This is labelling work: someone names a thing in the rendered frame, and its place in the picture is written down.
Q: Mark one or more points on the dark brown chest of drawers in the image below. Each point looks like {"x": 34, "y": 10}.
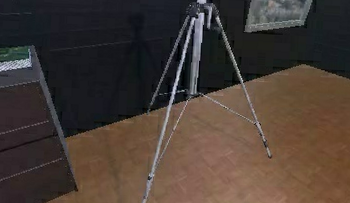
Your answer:
{"x": 17, "y": 134}

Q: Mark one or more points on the grey framed wall picture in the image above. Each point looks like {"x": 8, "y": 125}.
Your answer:
{"x": 276, "y": 9}

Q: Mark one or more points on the green and white book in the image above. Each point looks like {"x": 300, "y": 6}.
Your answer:
{"x": 5, "y": 58}

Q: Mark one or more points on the silver tripod stand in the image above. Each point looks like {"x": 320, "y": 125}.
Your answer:
{"x": 196, "y": 57}

